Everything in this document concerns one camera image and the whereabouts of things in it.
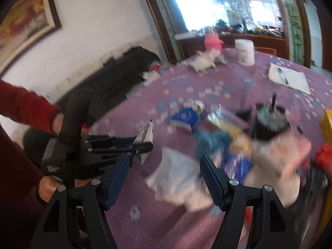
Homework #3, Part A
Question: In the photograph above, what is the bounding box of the yellow and blue sponge pack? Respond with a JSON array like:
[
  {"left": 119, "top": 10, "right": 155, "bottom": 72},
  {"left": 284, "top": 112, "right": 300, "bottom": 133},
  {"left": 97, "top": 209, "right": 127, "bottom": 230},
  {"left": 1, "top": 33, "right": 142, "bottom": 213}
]
[{"left": 207, "top": 109, "right": 250, "bottom": 137}]

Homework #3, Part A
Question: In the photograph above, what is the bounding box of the blue tissue roll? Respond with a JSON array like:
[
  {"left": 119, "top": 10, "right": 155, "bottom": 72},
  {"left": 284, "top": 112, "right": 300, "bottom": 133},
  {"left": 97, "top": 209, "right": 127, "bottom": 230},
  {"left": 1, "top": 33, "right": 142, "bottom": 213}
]
[{"left": 226, "top": 135, "right": 254, "bottom": 182}]

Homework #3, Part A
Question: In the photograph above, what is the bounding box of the pink bottle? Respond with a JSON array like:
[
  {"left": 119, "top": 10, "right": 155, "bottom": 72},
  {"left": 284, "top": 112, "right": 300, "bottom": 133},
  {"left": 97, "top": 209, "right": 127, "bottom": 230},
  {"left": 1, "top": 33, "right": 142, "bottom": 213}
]
[{"left": 204, "top": 32, "right": 223, "bottom": 53}]

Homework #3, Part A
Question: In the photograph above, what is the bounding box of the wooden glass partition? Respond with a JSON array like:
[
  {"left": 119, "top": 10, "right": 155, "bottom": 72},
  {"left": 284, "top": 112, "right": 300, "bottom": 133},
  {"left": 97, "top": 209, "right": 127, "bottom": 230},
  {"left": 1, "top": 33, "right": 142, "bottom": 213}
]
[{"left": 136, "top": 0, "right": 312, "bottom": 65}]

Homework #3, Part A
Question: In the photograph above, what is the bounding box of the blue floral tissue pack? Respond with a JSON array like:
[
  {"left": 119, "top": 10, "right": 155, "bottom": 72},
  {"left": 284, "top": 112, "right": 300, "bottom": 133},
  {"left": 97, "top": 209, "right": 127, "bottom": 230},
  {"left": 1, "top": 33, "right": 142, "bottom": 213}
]
[{"left": 167, "top": 101, "right": 206, "bottom": 132}]

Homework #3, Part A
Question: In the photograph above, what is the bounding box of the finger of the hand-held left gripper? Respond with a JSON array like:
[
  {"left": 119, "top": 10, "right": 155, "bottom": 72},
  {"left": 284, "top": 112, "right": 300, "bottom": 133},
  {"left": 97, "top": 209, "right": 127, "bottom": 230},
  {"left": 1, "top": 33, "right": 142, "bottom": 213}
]
[
  {"left": 83, "top": 134, "right": 139, "bottom": 148},
  {"left": 88, "top": 143, "right": 154, "bottom": 160}
]

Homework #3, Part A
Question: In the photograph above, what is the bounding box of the black pen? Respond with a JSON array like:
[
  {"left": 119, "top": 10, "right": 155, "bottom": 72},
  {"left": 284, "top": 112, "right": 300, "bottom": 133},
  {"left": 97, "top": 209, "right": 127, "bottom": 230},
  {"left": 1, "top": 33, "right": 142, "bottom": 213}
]
[{"left": 277, "top": 67, "right": 289, "bottom": 84}]

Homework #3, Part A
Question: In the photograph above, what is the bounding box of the blue cloth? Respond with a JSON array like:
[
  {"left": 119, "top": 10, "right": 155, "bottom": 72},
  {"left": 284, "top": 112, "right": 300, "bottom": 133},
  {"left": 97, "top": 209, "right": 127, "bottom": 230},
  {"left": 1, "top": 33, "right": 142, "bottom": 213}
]
[{"left": 196, "top": 131, "right": 230, "bottom": 162}]

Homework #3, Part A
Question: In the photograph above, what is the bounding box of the white glove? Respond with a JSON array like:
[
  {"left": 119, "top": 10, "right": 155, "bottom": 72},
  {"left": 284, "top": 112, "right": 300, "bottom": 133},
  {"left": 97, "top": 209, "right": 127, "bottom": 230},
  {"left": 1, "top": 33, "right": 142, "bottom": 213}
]
[{"left": 189, "top": 50, "right": 221, "bottom": 73}]

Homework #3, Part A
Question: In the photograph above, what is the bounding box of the pink tissue pack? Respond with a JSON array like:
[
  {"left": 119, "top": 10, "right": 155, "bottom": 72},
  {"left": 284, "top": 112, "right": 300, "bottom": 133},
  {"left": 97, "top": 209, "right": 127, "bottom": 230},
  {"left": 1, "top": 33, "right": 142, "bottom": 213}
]
[{"left": 254, "top": 132, "right": 312, "bottom": 173}]

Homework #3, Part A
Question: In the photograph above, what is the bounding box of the framed painting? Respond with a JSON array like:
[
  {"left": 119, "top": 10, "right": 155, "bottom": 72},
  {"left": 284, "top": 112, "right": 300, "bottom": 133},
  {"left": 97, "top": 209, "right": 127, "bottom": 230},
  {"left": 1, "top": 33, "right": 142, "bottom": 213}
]
[{"left": 0, "top": 0, "right": 63, "bottom": 73}]

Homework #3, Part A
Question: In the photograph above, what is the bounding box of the white cotton swab pack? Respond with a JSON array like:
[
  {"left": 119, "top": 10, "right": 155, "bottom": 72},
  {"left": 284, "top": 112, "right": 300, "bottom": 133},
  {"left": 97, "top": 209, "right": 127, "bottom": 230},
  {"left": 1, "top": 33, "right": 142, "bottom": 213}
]
[{"left": 133, "top": 121, "right": 155, "bottom": 167}]

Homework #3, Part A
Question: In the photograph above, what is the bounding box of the purple floral tablecloth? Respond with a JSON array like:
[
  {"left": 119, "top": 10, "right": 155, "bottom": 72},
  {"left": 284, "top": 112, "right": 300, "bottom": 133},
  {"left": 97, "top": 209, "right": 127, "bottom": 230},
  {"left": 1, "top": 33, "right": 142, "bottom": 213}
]
[{"left": 88, "top": 48, "right": 332, "bottom": 249}]

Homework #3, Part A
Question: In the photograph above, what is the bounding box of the person's left forearm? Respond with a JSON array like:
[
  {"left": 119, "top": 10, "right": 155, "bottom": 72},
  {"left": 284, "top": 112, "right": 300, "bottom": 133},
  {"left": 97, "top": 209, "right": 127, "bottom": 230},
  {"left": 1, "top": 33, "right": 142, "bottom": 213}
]
[{"left": 0, "top": 79, "right": 63, "bottom": 135}]

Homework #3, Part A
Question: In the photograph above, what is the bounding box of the red plastic bag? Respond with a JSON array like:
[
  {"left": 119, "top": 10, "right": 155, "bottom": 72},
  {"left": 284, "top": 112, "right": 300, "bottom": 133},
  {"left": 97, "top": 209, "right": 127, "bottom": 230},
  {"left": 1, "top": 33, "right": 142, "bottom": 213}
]
[{"left": 316, "top": 143, "right": 332, "bottom": 171}]

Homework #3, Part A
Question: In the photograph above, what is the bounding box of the white plastic jar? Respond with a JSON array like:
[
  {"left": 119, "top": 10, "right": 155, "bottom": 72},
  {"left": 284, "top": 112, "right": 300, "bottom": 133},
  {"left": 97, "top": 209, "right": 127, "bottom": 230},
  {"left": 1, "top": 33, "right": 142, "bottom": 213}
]
[{"left": 234, "top": 39, "right": 255, "bottom": 66}]

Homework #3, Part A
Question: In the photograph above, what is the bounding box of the black ashtray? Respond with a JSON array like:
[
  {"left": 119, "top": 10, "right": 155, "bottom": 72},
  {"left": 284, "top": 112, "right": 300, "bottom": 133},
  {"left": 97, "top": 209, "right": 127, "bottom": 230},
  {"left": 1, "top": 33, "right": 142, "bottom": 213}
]
[{"left": 251, "top": 95, "right": 291, "bottom": 142}]

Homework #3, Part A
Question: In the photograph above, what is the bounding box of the yellow cardboard box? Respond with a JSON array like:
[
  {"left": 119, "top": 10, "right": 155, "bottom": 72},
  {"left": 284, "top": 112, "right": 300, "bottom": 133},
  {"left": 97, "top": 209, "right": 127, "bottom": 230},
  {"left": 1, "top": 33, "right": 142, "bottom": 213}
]
[{"left": 321, "top": 109, "right": 332, "bottom": 136}]

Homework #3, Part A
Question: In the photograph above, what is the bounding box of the person's left hand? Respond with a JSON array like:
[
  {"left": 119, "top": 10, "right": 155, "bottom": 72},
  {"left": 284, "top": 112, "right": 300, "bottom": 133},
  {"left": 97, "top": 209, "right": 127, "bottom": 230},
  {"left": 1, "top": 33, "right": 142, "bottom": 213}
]
[{"left": 38, "top": 113, "right": 66, "bottom": 204}]

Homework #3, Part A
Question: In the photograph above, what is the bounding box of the red and white packet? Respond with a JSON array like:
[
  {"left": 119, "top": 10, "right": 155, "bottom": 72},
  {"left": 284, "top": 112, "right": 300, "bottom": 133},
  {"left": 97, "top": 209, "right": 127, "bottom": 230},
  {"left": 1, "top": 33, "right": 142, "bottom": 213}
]
[{"left": 141, "top": 65, "right": 161, "bottom": 87}]

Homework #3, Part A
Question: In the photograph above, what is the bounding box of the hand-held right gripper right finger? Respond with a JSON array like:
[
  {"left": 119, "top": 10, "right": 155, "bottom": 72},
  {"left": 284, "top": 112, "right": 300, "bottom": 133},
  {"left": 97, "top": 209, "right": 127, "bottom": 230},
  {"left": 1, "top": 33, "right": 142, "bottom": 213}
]
[{"left": 200, "top": 155, "right": 299, "bottom": 249}]

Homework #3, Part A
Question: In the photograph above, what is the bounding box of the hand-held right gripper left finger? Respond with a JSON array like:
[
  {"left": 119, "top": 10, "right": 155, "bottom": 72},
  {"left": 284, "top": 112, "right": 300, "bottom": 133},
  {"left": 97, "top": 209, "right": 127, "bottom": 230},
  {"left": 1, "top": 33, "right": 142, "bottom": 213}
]
[{"left": 34, "top": 155, "right": 130, "bottom": 249}]

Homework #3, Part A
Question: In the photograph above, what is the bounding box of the white notebook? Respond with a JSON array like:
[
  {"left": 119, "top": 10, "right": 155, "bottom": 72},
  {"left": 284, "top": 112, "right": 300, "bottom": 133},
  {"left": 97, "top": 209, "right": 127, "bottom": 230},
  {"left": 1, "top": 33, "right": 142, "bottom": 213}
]
[{"left": 268, "top": 62, "right": 312, "bottom": 95}]

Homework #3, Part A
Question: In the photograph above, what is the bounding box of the black sofa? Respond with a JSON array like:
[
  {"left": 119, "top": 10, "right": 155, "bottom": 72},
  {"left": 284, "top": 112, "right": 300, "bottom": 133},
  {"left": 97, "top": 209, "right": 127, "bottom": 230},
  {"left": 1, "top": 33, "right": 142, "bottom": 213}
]
[{"left": 23, "top": 47, "right": 162, "bottom": 156}]

